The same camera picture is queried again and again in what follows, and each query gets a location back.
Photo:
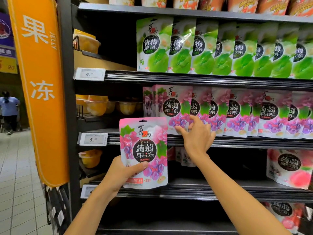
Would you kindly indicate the person's right hand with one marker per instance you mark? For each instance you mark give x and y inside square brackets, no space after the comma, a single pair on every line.
[198,142]

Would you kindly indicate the person's left hand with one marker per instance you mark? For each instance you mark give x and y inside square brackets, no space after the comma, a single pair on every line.
[117,176]

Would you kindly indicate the purple-white jelly bag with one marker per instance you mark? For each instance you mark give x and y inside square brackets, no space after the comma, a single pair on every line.
[144,144]

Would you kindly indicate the dark grey metal shelf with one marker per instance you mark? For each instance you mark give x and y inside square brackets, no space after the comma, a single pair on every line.
[220,81]

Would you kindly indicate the row of purple-white bags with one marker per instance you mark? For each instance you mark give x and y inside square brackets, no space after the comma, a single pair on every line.
[264,115]

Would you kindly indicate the row of green-white bags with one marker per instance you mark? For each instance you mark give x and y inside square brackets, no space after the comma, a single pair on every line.
[220,51]

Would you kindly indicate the stack of orange tubs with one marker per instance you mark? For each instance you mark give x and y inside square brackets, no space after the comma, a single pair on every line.
[220,3]

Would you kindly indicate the person's right forearm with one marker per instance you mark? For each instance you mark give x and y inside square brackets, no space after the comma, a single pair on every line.
[239,203]

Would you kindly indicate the person's left forearm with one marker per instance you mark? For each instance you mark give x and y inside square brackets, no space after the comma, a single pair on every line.
[90,215]

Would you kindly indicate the pink-white jelly bag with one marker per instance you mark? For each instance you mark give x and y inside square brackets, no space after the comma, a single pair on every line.
[291,168]
[185,158]
[171,153]

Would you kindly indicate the white price tag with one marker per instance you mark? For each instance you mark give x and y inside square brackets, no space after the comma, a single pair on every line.
[88,191]
[89,74]
[93,139]

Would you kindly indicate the strip of small white tags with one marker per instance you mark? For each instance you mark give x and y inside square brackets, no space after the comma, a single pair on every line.
[57,213]

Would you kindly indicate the row of yellow tubs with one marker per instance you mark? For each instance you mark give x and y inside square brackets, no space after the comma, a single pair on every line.
[95,106]

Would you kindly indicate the orange aisle sign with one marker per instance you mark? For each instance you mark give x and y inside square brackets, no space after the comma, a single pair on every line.
[39,95]

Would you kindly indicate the brown cardboard sheet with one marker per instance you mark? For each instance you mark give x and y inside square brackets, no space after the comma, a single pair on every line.
[98,62]

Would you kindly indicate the blue hanging banner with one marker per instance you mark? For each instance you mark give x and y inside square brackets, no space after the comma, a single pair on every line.
[6,41]

